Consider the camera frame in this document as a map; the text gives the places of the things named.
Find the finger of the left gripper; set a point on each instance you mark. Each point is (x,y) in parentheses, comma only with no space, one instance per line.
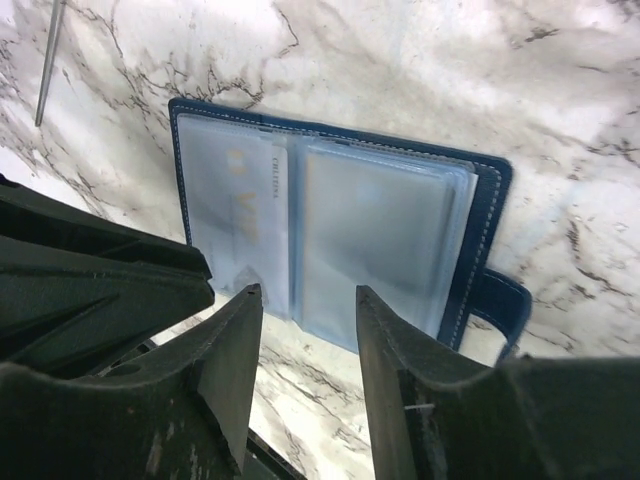
(79,292)

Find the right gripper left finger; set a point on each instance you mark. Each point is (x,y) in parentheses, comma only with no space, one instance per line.
(180,411)

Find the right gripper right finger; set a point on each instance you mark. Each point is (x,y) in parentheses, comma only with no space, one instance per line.
(436,414)

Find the blue leather card holder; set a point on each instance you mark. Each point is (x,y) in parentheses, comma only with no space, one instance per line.
(413,221)

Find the gold credit card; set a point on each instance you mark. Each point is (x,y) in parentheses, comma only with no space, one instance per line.
(239,217)

